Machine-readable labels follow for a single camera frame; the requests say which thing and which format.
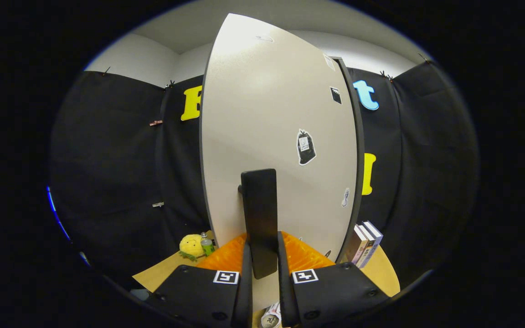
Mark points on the white canvas shoe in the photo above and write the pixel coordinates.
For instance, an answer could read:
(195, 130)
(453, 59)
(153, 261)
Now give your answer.
(270, 319)

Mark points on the red clip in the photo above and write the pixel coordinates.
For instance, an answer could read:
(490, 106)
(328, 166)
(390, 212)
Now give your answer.
(156, 123)

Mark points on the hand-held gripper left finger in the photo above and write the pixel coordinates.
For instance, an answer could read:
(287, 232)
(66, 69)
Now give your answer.
(244, 300)

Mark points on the grey shoe cabinet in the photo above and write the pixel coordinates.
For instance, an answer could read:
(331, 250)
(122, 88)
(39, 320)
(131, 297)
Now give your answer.
(359, 136)

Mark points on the black backdrop cloth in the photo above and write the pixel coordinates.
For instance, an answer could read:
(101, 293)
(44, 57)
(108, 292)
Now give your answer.
(107, 159)

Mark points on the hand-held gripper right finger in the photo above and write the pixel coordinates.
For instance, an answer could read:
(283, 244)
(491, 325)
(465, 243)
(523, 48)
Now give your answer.
(284, 291)

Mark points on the yellow pineapple plush toy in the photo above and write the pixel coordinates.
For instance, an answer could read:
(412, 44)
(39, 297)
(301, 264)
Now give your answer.
(192, 246)

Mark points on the green label drink bottle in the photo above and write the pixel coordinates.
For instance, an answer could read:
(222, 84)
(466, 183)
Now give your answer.
(208, 247)

